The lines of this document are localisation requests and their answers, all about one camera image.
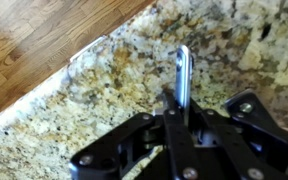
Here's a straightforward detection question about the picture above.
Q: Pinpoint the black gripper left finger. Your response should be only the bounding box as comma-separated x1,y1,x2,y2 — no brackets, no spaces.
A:
68,87,200,180

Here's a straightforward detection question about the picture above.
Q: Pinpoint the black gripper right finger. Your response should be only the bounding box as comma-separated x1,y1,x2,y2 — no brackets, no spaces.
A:
187,89,288,180

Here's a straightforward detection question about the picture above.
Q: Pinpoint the small steel measuring cup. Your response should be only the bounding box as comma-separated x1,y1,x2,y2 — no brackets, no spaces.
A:
174,44,195,119

